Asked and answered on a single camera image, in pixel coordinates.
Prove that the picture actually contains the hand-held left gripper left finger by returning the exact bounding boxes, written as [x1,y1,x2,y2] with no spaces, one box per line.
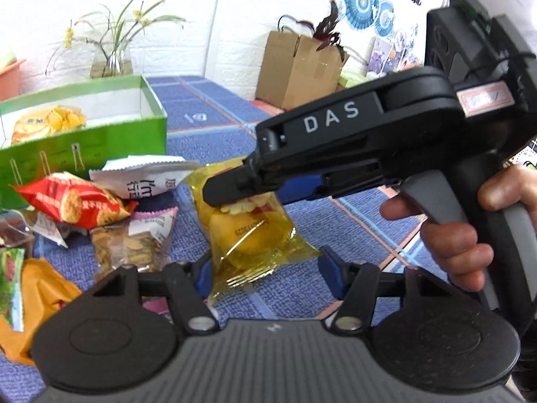
[90,255,219,337]

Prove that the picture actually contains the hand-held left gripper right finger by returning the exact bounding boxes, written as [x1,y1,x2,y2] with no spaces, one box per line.
[318,245,456,337]

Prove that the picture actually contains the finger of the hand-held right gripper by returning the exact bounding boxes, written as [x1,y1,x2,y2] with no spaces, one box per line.
[203,155,324,208]

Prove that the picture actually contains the yellow transparent snack packet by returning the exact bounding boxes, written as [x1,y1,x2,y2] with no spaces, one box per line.
[185,161,323,308]

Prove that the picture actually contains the clear cracker packet pink edge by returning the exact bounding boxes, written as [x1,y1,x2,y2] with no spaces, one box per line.
[90,207,180,275]

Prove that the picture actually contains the green cardboard box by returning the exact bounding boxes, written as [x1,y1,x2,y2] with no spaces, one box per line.
[0,75,168,211]

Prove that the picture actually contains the person's right hand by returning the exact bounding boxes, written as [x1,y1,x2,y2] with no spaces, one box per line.
[381,164,537,291]

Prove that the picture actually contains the pale green box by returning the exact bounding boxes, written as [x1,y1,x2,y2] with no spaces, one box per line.
[337,69,372,91]

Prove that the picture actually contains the blue checked table cover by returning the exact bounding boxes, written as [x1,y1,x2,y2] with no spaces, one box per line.
[0,75,445,370]

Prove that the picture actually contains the white snack packet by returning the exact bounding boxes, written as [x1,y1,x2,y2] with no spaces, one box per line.
[89,155,198,200]

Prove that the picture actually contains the brown cardboard box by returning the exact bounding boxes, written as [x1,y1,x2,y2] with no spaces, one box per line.
[255,29,350,112]

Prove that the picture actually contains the dark red leaf plant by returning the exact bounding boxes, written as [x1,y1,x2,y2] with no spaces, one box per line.
[277,0,363,64]

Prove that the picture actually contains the red cracker packet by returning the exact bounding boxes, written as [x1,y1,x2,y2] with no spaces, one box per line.
[10,172,139,231]

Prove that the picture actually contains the orange snack packet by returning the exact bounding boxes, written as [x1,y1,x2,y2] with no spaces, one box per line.
[0,257,83,366]

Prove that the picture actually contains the clear plastic snack packet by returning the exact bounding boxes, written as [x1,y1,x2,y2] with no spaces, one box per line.
[0,209,70,258]

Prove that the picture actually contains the yellow flower plant glass vase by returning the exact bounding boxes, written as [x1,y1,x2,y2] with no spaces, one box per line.
[45,0,187,80]

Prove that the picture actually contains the green snack packet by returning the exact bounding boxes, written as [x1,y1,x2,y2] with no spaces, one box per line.
[0,247,27,333]

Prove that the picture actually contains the yellow chips packet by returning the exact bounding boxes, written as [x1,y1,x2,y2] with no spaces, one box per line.
[12,106,87,144]

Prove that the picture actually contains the orange plastic pot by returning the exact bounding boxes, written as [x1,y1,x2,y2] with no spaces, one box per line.
[0,50,27,102]

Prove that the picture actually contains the wall photos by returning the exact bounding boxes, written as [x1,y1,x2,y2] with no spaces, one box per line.
[367,21,425,78]

